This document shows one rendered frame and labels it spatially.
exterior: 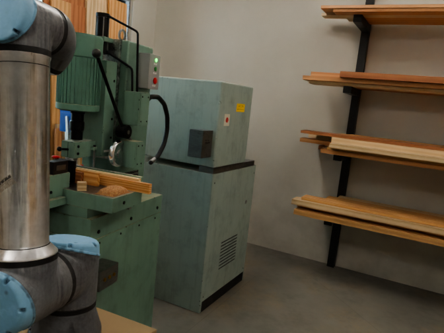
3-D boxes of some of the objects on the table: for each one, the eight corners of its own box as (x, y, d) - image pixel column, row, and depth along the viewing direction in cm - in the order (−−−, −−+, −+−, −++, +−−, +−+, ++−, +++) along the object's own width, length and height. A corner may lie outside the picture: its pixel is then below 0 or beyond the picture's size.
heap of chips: (94, 193, 160) (94, 186, 160) (113, 188, 172) (113, 182, 172) (113, 197, 158) (113, 189, 157) (131, 191, 169) (131, 185, 169)
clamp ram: (44, 181, 170) (45, 159, 168) (57, 178, 177) (58, 157, 175) (62, 185, 167) (63, 162, 165) (74, 182, 174) (76, 160, 172)
